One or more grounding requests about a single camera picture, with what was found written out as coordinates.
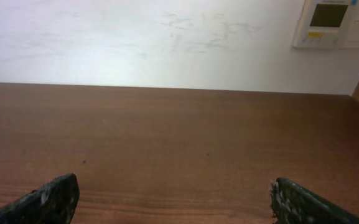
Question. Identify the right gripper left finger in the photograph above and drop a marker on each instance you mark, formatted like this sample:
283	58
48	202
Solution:
54	202

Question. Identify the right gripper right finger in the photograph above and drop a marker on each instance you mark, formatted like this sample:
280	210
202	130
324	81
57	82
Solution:
293	204

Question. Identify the white wall control panel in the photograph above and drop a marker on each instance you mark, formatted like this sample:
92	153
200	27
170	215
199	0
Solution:
321	24

